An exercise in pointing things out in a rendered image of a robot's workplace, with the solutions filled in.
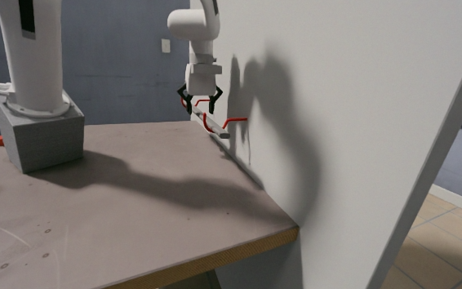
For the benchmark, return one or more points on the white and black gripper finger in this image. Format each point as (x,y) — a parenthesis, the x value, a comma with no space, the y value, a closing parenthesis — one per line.
(213,99)
(187,99)

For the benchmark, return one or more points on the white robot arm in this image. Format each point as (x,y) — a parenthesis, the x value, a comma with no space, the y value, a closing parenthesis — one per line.
(31,31)

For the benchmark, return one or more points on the grey long bar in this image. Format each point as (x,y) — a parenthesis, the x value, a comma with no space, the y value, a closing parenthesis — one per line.
(223,134)

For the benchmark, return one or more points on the white wall panel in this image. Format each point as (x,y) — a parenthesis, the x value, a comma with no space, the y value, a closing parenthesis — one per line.
(352,107)

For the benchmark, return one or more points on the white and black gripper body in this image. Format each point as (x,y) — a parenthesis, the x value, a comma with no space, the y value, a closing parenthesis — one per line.
(199,84)

